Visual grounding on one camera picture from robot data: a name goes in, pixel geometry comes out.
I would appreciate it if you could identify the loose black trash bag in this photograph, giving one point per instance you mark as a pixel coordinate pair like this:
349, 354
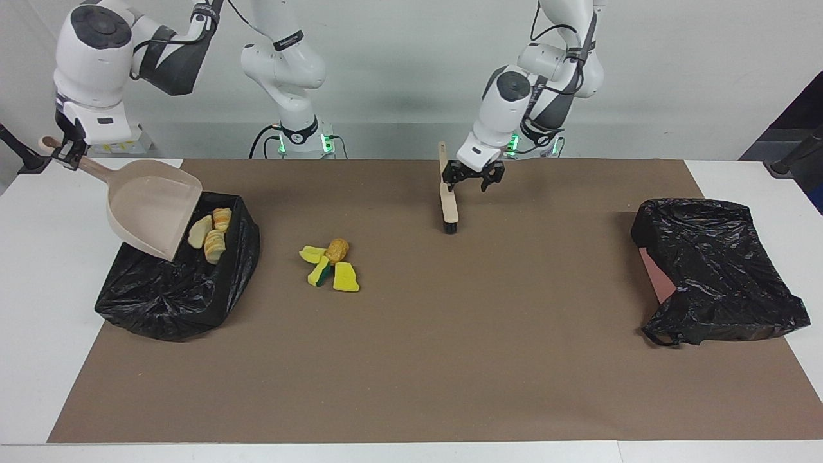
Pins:
720, 270

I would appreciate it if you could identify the black stand with foot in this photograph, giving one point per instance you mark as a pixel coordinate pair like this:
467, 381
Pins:
29, 162

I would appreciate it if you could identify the brown table mat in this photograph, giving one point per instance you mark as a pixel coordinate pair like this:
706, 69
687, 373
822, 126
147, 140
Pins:
411, 386

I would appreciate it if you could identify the black bag lined bin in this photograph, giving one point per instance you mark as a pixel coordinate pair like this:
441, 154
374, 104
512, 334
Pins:
167, 296

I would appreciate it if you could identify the thick yellow sponge piece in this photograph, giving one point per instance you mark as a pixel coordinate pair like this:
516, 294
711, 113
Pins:
346, 278

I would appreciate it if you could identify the yellow green sponge piece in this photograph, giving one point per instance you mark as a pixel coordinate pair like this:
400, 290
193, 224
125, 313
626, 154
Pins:
318, 273

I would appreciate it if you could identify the orange crust bread piece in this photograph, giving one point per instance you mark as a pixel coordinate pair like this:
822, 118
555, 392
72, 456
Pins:
222, 218

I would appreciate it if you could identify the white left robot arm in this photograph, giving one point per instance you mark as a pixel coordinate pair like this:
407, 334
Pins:
501, 109

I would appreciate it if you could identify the pale bread chunk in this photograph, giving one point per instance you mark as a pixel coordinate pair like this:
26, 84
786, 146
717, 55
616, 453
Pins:
199, 233

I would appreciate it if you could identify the dark grey stand pole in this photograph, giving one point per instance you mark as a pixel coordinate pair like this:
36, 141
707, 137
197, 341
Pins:
781, 167

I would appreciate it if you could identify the pink bin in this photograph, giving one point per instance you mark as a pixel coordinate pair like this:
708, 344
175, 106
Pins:
656, 280

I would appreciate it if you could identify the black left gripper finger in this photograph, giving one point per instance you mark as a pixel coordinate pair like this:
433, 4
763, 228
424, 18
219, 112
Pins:
492, 178
452, 178

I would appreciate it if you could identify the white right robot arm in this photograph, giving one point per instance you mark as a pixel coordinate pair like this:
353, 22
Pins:
96, 71

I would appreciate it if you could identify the dark background panel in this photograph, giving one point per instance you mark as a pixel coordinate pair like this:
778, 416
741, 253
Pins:
807, 109

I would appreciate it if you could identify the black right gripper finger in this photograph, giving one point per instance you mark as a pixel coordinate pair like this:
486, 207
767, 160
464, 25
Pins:
63, 155
75, 163

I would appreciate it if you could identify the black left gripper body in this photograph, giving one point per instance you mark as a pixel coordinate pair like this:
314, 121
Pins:
477, 172

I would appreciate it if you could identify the brown scrubber lump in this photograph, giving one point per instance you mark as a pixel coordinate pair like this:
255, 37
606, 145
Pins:
337, 249

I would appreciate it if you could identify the pale bread piece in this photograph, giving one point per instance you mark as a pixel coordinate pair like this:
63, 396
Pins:
215, 247

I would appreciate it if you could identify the beige plastic dustpan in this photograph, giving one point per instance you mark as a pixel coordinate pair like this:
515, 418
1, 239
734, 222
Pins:
148, 206

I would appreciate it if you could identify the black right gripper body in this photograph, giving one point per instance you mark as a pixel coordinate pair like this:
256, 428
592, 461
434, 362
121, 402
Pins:
69, 141

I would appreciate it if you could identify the beige hand brush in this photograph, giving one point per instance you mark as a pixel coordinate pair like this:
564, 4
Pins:
448, 206

